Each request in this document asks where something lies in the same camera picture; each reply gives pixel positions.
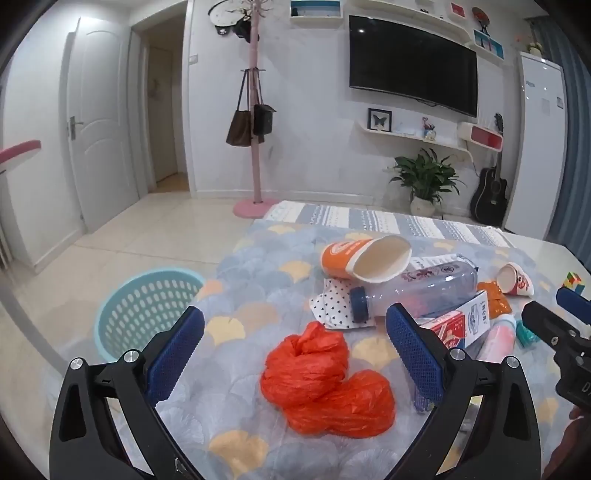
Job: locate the pink round table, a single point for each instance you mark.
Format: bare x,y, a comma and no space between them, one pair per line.
21,152

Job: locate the white box wall shelf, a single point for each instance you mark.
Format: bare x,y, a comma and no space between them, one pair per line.
316,16

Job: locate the black handbag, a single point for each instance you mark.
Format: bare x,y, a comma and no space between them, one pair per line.
263,119

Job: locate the round wall clock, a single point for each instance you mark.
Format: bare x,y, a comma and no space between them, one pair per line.
221,14

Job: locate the teal wrapper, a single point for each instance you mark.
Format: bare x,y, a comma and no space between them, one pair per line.
524,334

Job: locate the small yellow flower pot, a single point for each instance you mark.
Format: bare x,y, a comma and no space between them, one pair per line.
535,47

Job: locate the brown handbag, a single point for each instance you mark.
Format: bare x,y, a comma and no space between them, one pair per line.
240,129

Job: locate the black hat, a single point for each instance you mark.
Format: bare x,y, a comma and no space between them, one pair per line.
242,31

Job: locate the potted green plant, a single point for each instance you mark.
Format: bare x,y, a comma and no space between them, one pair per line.
427,177

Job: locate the light blue plastic basket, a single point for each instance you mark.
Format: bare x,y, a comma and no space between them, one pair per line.
138,300

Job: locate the large orange paper cup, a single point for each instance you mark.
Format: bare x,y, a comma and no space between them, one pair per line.
341,256

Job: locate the blue grey curtain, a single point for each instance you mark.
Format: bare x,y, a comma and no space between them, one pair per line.
575,161

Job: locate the white door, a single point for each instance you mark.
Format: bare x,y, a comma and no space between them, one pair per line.
101,115

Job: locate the blue white milk carton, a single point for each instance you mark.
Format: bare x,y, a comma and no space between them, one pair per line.
478,318

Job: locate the orange plastic bag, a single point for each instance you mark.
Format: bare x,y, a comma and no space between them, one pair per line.
318,383

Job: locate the small red print paper cup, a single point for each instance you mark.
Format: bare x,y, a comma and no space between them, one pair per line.
519,281

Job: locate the black acoustic guitar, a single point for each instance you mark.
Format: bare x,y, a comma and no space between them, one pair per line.
489,194

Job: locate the pink coat rack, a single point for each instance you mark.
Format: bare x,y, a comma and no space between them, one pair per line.
255,161

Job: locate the white long upper shelf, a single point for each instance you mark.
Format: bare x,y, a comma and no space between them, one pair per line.
461,27

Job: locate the white refrigerator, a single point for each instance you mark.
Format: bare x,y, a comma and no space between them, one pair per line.
535,138

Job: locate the striped bed sheet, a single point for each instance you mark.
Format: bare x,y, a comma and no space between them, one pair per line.
369,217

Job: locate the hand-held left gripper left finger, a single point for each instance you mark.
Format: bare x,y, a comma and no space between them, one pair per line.
178,355

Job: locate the pink white bottle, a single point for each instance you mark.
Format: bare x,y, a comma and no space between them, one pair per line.
498,341

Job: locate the clear bottle with blue cap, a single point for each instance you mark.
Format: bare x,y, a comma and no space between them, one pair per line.
429,288

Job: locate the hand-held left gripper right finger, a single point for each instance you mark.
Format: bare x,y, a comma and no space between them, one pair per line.
415,350

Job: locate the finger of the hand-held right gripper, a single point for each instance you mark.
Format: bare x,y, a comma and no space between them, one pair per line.
572,300
547,321

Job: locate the white printed leaflet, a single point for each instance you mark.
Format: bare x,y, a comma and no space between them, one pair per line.
431,261

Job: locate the small shelf figurine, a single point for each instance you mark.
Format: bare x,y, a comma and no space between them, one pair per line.
429,130

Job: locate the red white small box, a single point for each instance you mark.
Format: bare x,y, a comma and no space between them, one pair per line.
445,330

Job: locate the orange snack packet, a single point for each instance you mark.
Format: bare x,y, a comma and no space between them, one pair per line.
496,300

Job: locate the polka dot white cloth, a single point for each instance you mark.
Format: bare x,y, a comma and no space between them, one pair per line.
332,300

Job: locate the person's right hand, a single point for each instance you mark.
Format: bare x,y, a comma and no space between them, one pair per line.
575,443

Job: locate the framed butterfly picture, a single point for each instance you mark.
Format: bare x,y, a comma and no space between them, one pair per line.
380,120

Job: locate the colourful puzzle cube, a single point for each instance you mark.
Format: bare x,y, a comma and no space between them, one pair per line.
573,281

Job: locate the wall television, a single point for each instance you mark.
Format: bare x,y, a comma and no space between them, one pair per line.
411,60

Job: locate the white curved wall shelf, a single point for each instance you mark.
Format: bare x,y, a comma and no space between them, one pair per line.
415,137

